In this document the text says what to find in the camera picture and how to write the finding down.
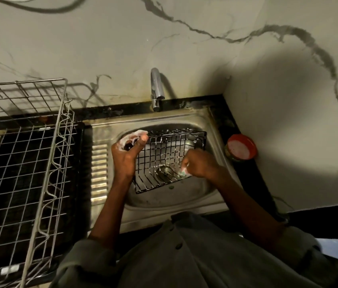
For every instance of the person's left hand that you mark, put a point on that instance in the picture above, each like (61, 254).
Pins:
(124, 158)

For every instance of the person's right hand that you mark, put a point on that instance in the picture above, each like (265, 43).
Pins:
(200, 164)

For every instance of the person's left thumb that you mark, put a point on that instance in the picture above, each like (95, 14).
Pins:
(141, 143)

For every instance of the soapy green scrub sponge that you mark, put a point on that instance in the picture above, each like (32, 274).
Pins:
(184, 173)

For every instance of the person's right forearm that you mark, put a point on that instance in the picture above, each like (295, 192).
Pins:
(248, 206)

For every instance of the person's left forearm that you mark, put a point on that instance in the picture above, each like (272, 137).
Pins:
(109, 209)

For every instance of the stainless steel sink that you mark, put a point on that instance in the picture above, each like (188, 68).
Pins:
(157, 164)

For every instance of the chrome faucet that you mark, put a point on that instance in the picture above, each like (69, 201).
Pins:
(156, 86)

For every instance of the red lidded jar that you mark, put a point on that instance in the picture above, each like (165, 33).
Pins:
(241, 147)

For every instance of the person's grey shirt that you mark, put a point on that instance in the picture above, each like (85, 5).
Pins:
(205, 254)

